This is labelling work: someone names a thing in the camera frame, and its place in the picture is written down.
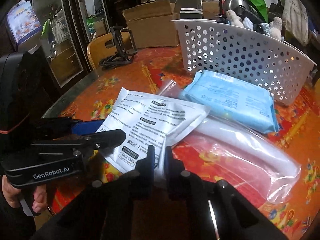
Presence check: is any white printed packet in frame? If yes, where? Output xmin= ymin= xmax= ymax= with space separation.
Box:
xmin=96 ymin=87 xmax=212 ymax=174

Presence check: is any white fuzzy glove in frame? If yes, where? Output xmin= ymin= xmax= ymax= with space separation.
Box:
xmin=269 ymin=17 xmax=284 ymax=40
xmin=225 ymin=10 xmax=244 ymax=28

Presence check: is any light blue packet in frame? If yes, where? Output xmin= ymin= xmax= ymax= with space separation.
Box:
xmin=179 ymin=70 xmax=279 ymax=133

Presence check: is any open cardboard box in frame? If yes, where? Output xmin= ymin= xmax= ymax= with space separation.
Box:
xmin=122 ymin=0 xmax=180 ymax=49

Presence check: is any white perforated plastic basket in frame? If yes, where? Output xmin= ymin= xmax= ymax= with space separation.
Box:
xmin=170 ymin=19 xmax=317 ymax=106

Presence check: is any dark mirror door cabinet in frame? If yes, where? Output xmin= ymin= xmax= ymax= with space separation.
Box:
xmin=32 ymin=0 xmax=110 ymax=88

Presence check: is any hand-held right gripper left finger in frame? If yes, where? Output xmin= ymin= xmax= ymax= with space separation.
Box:
xmin=35 ymin=145 xmax=155 ymax=240

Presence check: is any steel kettle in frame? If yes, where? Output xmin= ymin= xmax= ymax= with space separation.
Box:
xmin=222 ymin=0 xmax=253 ymax=13

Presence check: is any white canvas tote bag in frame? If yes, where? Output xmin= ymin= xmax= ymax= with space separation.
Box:
xmin=282 ymin=0 xmax=309 ymax=47

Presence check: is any clear plastic bag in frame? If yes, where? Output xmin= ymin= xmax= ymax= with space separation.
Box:
xmin=172 ymin=116 xmax=302 ymax=208

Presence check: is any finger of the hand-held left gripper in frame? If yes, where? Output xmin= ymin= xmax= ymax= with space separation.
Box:
xmin=31 ymin=129 xmax=127 ymax=160
xmin=42 ymin=116 xmax=107 ymax=140

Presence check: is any green shopping bag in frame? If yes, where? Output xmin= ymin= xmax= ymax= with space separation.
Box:
xmin=246 ymin=0 xmax=269 ymax=23

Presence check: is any black zipper strap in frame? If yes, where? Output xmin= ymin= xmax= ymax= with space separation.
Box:
xmin=237 ymin=6 xmax=265 ymax=25

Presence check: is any black phone stand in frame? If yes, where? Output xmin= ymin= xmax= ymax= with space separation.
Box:
xmin=99 ymin=26 xmax=138 ymax=69

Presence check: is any wall calendar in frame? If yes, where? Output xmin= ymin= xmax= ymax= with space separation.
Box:
xmin=6 ymin=0 xmax=43 ymax=44

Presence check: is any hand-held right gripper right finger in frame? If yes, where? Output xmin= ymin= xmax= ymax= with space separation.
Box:
xmin=165 ymin=145 xmax=288 ymax=240

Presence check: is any person's left hand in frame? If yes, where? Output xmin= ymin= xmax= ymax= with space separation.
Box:
xmin=2 ymin=175 xmax=48 ymax=213

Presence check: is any wooden chair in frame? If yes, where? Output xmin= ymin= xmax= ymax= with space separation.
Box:
xmin=87 ymin=32 xmax=133 ymax=70

